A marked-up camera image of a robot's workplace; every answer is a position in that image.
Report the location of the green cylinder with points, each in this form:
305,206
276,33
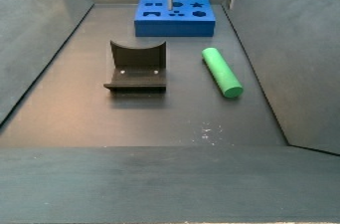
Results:
224,76

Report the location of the black cradle fixture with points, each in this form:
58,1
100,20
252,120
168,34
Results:
140,68

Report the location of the blue foam shape-sorter block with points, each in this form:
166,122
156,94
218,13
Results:
189,19

